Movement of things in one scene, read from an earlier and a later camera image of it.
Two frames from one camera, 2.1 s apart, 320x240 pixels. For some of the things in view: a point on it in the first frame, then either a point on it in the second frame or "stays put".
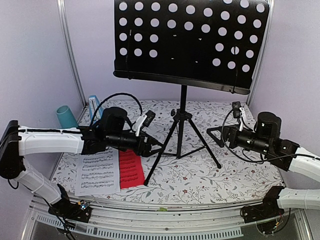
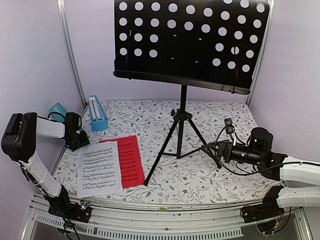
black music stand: x=211 y=44 stays put
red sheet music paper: x=131 y=172 stays put
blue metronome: x=93 y=103 stays put
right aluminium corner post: x=261 y=60 stays put
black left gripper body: x=141 y=151 -> x=78 y=141
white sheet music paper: x=97 y=173 stays put
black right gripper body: x=233 y=130 -> x=227 y=156
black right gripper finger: x=220 y=142 -> x=211 y=148
